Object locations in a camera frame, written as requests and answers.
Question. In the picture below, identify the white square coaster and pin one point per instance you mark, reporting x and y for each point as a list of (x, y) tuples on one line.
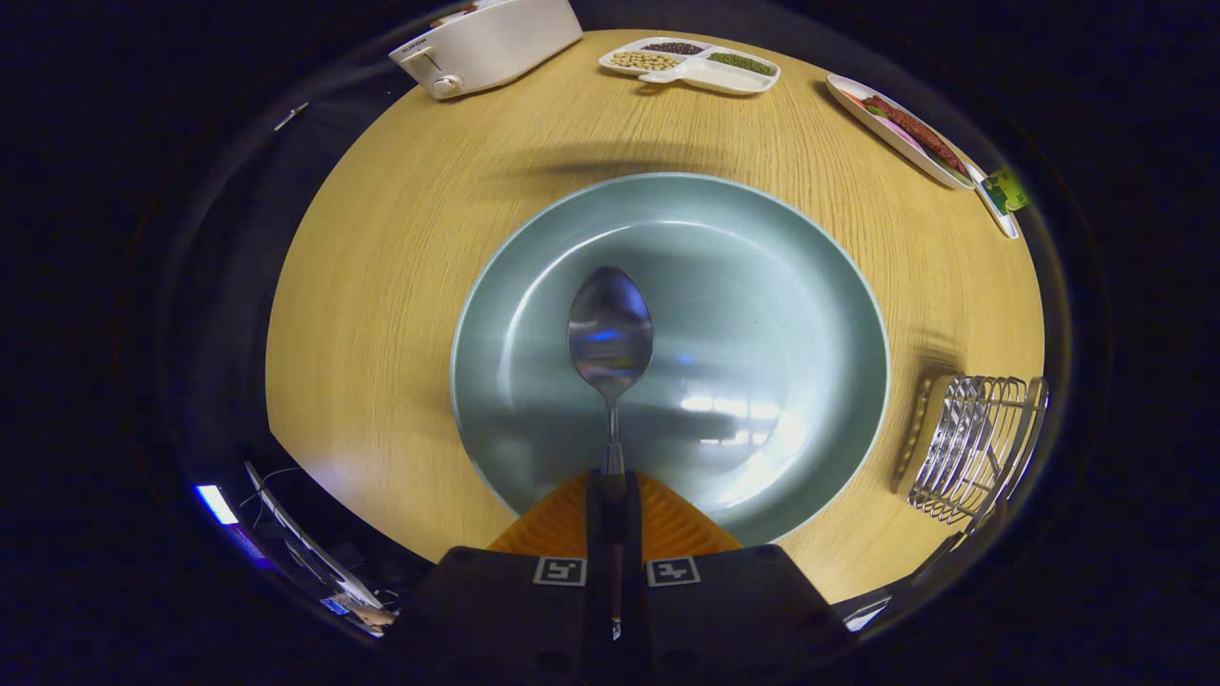
[(996, 219)]

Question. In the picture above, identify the green label bottle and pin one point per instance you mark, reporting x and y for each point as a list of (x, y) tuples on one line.
[(1006, 191)]

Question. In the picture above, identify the pale green plate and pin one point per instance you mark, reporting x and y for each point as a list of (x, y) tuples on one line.
[(743, 314)]

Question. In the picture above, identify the white-edged monitor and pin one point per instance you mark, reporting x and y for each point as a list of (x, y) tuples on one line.
[(305, 553)]

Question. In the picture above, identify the pile of black beans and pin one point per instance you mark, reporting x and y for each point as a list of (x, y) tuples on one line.
[(673, 48)]

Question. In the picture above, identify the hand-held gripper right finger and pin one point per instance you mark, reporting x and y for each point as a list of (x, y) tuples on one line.
[(632, 572)]

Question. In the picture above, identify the lit computer monitor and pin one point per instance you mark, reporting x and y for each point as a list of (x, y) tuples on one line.
[(217, 503)]

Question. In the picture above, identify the pile of yellow soybeans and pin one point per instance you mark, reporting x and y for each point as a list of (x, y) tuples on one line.
[(644, 61)]

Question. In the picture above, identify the white oval food plate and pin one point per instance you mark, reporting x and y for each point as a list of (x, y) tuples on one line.
[(886, 139)]

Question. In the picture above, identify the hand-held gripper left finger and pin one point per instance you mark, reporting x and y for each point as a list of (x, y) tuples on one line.
[(597, 572)]

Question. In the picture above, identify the white toaster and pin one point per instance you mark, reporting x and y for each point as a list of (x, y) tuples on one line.
[(496, 48)]

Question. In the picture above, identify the brown steak pieces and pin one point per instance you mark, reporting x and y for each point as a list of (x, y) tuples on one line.
[(915, 129)]

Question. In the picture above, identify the white divided dish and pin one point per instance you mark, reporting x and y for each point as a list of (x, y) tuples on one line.
[(715, 81)]

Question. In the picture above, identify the small metal clip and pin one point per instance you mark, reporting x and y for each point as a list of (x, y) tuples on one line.
[(291, 116)]

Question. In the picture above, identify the toast slice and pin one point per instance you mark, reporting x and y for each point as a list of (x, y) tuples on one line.
[(457, 11)]

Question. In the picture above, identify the pile of green beans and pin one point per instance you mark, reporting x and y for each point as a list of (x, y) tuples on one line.
[(742, 64)]

